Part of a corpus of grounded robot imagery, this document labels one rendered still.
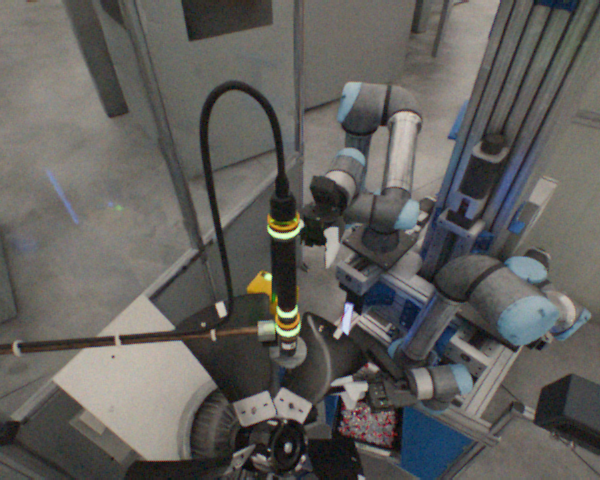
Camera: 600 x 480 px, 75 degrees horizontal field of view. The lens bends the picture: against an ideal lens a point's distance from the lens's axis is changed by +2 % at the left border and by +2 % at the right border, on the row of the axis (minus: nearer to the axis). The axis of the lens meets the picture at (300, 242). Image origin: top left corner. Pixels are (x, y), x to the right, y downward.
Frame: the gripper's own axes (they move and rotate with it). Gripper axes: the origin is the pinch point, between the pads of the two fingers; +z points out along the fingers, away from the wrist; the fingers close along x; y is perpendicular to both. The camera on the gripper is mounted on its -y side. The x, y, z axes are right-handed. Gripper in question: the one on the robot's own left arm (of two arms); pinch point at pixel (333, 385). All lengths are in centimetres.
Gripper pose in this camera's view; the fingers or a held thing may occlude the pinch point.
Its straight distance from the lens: 108.2
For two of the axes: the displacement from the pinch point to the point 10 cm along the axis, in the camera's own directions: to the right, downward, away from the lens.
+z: -9.9, 0.9, -0.8
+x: -0.1, 6.2, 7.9
